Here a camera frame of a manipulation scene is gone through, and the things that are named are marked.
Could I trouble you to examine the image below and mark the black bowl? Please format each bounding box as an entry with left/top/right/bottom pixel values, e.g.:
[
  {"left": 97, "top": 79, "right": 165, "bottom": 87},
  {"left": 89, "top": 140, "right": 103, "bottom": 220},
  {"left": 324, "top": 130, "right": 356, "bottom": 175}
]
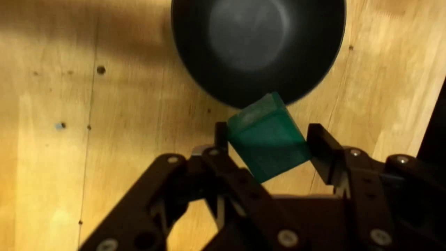
[{"left": 171, "top": 0, "right": 347, "bottom": 108}]

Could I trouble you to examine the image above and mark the green block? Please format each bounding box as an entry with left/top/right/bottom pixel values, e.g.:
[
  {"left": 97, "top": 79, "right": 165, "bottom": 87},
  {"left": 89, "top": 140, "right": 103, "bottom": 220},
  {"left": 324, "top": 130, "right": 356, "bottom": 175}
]
[{"left": 227, "top": 92, "right": 312, "bottom": 184}]

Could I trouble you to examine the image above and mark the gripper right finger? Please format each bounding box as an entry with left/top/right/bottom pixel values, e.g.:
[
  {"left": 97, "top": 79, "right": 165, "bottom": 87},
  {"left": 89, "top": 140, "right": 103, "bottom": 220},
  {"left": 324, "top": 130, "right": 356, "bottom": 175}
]
[{"left": 306, "top": 123, "right": 446, "bottom": 251}]

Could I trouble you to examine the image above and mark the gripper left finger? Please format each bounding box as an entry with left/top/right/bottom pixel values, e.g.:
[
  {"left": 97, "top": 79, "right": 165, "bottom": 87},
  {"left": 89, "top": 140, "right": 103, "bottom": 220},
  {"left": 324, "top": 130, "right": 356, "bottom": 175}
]
[{"left": 78, "top": 122, "right": 301, "bottom": 251}]

